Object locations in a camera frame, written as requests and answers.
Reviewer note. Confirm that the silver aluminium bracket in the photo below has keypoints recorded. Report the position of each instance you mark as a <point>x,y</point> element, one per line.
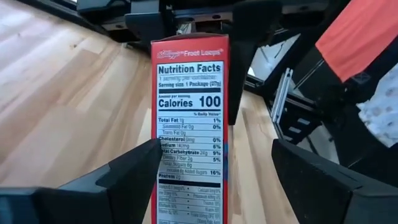
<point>281,93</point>

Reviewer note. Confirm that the orange cloth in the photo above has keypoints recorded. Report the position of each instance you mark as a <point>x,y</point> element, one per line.
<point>357,34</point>

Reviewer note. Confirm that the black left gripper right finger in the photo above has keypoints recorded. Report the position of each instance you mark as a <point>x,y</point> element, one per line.
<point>326,193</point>

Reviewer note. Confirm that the person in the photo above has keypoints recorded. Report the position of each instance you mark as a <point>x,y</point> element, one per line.
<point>382,115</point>

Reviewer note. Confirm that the red Froot Loops cereal box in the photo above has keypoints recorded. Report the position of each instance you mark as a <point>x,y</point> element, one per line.
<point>189,102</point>

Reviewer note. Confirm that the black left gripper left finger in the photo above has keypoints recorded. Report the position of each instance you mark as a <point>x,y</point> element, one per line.
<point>93,202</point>

